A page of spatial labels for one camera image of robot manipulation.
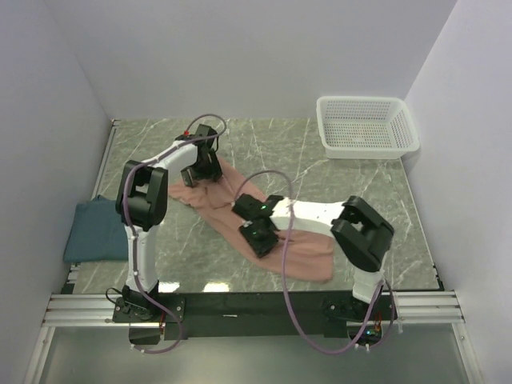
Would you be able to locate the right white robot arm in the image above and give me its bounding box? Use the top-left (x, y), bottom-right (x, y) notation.
top-left (232, 194), bottom-right (394, 319)

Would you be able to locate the white plastic basket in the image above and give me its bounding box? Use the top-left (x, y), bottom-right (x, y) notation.
top-left (316, 96), bottom-right (420, 160)

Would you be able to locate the folded blue t shirt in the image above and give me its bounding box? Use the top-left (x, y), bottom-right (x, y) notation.
top-left (63, 195), bottom-right (128, 263)

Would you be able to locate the aluminium frame rail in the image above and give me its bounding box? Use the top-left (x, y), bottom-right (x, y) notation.
top-left (42, 291), bottom-right (465, 327)

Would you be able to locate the pink t shirt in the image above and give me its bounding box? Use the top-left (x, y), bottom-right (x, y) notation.
top-left (168, 159), bottom-right (334, 282)

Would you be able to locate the black base beam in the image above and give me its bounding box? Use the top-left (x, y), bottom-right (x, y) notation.
top-left (112, 290), bottom-right (397, 345)

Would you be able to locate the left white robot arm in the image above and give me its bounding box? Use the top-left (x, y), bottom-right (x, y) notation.
top-left (116, 124), bottom-right (222, 322)

